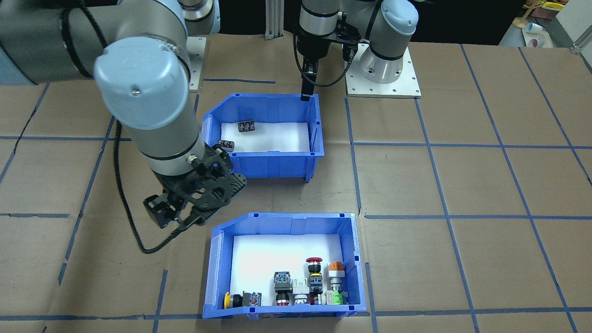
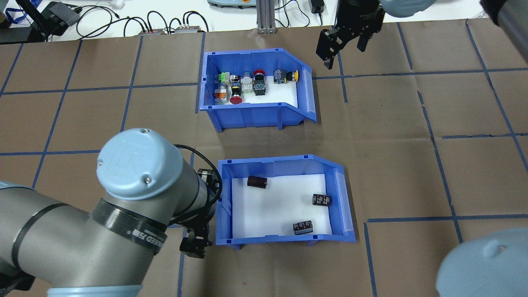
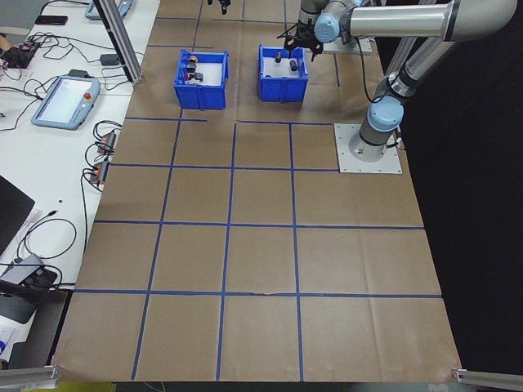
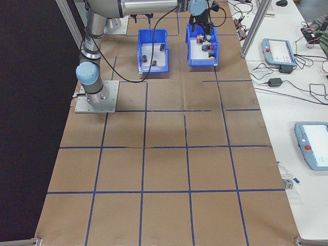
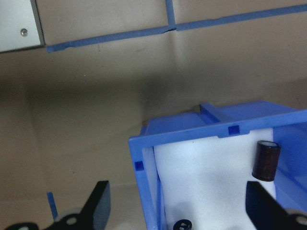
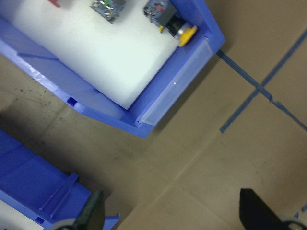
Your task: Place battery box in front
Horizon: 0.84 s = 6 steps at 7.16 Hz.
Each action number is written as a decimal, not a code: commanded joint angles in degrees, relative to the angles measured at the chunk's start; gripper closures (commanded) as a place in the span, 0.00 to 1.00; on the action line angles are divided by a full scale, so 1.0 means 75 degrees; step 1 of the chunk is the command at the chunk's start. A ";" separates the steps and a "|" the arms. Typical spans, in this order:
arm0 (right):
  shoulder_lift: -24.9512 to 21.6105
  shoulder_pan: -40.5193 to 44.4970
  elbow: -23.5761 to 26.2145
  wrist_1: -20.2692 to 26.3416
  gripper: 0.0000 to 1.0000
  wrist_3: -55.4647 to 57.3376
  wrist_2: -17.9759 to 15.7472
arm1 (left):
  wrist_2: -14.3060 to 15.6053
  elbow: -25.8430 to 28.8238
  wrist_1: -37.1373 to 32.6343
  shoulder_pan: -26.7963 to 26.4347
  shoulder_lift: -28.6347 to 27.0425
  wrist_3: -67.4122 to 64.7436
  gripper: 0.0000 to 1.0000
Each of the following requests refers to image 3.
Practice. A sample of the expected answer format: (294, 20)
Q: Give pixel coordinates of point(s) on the blue plastic battery bin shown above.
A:
(282, 90)

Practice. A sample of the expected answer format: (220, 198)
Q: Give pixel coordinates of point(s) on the blue plastic switch bin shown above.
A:
(200, 99)

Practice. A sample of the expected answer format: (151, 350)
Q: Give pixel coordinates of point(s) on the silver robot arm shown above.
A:
(392, 18)

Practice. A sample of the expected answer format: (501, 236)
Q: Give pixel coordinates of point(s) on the black box device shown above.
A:
(41, 277)

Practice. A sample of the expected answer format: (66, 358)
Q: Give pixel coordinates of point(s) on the white foam liner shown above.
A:
(282, 70)
(213, 73)

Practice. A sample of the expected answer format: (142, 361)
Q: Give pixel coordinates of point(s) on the large red mushroom button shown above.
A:
(188, 74)

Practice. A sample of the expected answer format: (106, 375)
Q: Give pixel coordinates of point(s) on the black power adapter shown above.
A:
(110, 60)

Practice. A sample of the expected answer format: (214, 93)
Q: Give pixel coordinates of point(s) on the light blue teach pendant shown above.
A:
(92, 10)
(61, 102)

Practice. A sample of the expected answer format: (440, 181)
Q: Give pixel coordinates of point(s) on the black smartphone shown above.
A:
(51, 20)

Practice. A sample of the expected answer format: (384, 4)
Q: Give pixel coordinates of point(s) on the orange grey usb hub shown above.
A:
(100, 171)
(108, 141)

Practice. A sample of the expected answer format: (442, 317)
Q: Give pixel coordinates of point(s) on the red black circuit board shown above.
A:
(20, 55)

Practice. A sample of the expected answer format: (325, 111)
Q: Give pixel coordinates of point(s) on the grey docking hub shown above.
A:
(22, 266)

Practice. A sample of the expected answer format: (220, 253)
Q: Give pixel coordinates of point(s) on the aluminium profile bar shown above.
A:
(490, 379)
(28, 373)

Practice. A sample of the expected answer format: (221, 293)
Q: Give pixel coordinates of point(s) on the white square base plate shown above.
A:
(347, 164)
(347, 48)

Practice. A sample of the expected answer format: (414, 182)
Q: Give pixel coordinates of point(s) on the orange white switch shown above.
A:
(192, 60)

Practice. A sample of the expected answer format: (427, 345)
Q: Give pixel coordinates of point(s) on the aluminium profile post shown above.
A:
(122, 45)

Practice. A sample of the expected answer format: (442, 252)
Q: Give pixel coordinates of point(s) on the black frame cover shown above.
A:
(470, 245)

